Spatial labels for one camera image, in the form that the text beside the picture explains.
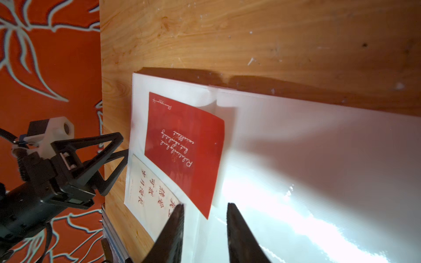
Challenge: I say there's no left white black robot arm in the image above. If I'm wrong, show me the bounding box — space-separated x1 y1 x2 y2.
1 133 128 262

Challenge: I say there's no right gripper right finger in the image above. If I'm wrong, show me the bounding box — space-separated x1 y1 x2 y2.
227 203 270 263

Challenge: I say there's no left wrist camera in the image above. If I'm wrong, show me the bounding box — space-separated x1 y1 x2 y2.
12 117 75 159

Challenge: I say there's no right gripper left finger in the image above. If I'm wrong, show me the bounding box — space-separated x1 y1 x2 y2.
143 204 184 263

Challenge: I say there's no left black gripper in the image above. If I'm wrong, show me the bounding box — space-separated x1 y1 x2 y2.
13 133 129 209

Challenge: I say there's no red card white script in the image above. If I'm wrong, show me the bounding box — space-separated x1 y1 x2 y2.
144 93 225 218

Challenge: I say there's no white card red chinese text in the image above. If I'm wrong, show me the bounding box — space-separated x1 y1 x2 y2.
125 155 179 241

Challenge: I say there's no white photo album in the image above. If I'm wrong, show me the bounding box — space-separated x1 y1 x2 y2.
129 73 421 263

